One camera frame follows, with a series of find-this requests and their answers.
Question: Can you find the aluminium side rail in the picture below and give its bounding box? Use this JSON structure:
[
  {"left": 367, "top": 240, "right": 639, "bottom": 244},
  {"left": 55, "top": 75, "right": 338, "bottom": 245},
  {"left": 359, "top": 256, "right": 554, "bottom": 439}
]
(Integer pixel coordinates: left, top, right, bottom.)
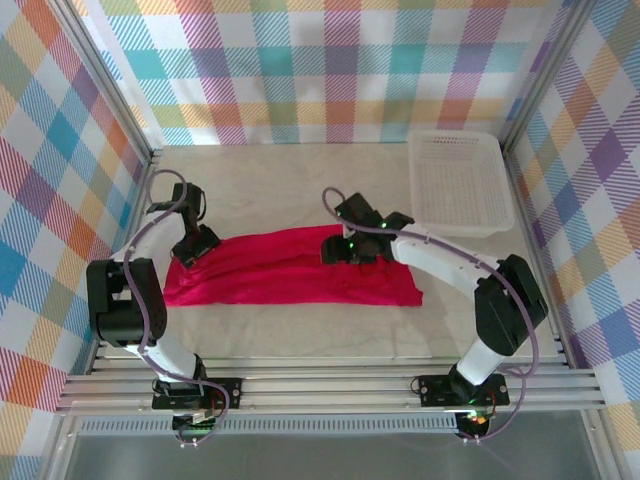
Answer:
[
  {"left": 497, "top": 137, "right": 576, "bottom": 369},
  {"left": 87, "top": 149, "right": 162, "bottom": 376}
]

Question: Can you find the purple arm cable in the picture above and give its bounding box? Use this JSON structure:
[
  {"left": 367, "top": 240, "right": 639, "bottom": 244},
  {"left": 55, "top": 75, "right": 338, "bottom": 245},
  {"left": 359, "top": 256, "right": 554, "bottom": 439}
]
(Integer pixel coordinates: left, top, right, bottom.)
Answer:
[
  {"left": 122, "top": 169, "right": 234, "bottom": 447},
  {"left": 322, "top": 187, "right": 541, "bottom": 444}
]

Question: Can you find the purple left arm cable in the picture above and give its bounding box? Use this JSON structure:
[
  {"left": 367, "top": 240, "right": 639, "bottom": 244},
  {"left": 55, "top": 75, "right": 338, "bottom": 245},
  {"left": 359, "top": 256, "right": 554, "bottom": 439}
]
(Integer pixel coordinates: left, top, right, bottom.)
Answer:
[{"left": 122, "top": 169, "right": 234, "bottom": 447}]

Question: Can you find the aluminium mounting rail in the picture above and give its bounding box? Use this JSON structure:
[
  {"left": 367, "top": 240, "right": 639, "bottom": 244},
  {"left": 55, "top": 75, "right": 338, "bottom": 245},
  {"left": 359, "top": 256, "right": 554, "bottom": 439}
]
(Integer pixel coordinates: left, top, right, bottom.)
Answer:
[{"left": 54, "top": 364, "right": 606, "bottom": 415}]

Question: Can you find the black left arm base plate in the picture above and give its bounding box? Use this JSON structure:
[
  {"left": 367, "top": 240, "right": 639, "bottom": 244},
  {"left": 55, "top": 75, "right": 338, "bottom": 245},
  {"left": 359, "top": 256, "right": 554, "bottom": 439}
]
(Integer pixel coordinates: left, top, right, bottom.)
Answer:
[{"left": 151, "top": 377, "right": 243, "bottom": 412}]

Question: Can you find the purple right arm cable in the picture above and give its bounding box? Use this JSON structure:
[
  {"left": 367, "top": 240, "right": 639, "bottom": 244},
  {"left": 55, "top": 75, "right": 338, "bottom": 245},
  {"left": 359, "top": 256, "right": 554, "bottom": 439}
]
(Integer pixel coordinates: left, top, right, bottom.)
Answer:
[{"left": 322, "top": 187, "right": 541, "bottom": 444}]

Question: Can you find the grey slotted cable duct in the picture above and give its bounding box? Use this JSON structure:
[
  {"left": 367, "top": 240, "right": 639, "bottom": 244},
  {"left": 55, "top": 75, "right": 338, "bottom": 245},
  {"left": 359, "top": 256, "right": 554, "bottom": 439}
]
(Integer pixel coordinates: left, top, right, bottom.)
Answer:
[{"left": 79, "top": 418, "right": 459, "bottom": 435}]

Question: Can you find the white plastic basket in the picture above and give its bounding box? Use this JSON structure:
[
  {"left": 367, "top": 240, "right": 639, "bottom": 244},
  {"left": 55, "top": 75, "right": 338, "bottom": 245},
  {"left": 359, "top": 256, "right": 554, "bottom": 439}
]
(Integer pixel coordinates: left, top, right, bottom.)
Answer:
[{"left": 407, "top": 130, "right": 516, "bottom": 239}]

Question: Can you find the red t-shirt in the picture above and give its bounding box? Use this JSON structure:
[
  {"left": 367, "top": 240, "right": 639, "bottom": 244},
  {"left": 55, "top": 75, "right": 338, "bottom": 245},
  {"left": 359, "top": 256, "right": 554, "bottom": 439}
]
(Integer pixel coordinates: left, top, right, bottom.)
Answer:
[{"left": 163, "top": 223, "right": 425, "bottom": 308}]

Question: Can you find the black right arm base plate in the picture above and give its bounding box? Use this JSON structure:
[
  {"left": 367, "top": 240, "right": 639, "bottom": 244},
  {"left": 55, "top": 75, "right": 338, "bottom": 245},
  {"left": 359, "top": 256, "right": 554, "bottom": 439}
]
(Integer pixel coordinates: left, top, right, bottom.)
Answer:
[{"left": 417, "top": 373, "right": 510, "bottom": 407}]

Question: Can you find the controller board green connector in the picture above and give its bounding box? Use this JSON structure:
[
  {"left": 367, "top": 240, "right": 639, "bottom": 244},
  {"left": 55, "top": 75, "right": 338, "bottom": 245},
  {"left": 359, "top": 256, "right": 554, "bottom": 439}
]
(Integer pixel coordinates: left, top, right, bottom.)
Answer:
[{"left": 172, "top": 408, "right": 221, "bottom": 436}]

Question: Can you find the controller board orange connector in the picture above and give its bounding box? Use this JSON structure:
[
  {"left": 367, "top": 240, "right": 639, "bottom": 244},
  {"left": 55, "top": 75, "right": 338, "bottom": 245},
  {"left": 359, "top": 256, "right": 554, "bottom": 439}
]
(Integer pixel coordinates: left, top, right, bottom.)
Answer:
[{"left": 457, "top": 409, "right": 494, "bottom": 436}]

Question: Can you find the aluminium frame post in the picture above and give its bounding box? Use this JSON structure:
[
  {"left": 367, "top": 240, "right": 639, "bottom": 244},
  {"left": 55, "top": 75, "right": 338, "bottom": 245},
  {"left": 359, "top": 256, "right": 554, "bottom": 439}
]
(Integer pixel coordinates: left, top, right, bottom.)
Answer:
[
  {"left": 47, "top": 0, "right": 164, "bottom": 166},
  {"left": 504, "top": 0, "right": 596, "bottom": 146}
]

